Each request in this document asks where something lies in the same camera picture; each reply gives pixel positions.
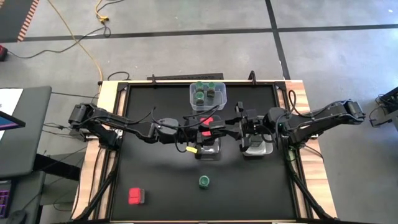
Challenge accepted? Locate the laptop with lit screen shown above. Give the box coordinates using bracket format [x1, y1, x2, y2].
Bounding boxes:
[0, 110, 26, 131]

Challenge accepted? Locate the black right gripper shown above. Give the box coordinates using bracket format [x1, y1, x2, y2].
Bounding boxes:
[217, 101, 271, 150]

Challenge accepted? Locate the black equipment with cables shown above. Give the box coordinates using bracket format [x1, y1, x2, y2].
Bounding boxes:
[369, 86, 398, 128]

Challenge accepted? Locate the white handled plastic bin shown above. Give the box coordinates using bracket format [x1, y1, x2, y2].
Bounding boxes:
[241, 115, 274, 157]

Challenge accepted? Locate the white paper sheet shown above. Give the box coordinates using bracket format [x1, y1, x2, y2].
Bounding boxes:
[0, 88, 24, 116]

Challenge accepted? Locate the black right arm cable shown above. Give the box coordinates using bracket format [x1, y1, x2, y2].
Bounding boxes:
[287, 89, 312, 118]

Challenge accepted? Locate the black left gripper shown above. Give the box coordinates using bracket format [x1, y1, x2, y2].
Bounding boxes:
[175, 119, 226, 147]

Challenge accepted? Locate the red block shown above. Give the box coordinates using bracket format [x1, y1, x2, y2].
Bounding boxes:
[128, 187, 146, 205]

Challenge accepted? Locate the black floor cable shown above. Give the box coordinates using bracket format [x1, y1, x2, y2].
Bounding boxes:
[6, 0, 125, 60]

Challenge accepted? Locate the yellow cable with plug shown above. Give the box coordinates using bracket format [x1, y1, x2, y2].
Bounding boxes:
[94, 0, 110, 24]

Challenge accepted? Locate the black ribbed bar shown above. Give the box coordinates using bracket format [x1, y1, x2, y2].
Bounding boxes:
[147, 73, 224, 82]

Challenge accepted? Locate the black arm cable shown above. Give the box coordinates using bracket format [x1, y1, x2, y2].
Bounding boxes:
[124, 105, 221, 153]
[287, 89, 312, 118]

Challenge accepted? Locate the clear plastic tub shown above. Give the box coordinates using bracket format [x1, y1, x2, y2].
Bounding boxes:
[189, 81, 228, 112]

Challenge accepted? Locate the translucent grey handled bin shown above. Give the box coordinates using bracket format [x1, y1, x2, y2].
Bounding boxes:
[193, 114, 223, 161]

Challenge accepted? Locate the black mat orange striped edge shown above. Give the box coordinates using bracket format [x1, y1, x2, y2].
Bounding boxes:
[0, 0, 40, 43]

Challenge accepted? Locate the backlit keyboard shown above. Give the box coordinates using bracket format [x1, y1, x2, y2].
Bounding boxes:
[0, 182, 16, 218]

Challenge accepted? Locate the grey side desk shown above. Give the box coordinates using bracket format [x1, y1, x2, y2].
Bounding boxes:
[0, 86, 53, 224]

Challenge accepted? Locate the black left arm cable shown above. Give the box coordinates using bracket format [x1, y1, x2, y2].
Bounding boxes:
[124, 105, 221, 153]

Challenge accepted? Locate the long yellow cable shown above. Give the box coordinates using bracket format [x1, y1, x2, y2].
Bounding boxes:
[46, 0, 104, 82]

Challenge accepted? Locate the table frame with wooden border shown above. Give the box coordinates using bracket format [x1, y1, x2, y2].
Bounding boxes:
[70, 79, 340, 224]

